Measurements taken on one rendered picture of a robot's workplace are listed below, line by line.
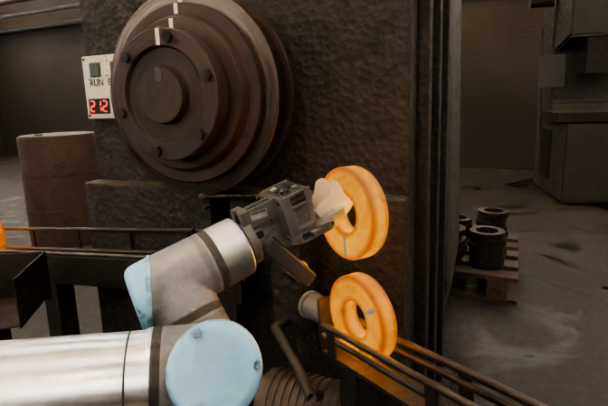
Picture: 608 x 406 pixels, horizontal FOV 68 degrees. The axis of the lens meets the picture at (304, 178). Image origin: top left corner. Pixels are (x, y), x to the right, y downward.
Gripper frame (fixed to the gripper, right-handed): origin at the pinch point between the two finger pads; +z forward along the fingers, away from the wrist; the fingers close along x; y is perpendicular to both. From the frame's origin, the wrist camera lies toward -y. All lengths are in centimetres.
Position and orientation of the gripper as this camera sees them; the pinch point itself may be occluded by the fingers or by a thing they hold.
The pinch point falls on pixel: (349, 201)
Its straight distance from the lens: 76.4
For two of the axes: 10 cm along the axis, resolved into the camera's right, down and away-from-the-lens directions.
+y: -2.6, -9.1, -3.1
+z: 8.1, -3.9, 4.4
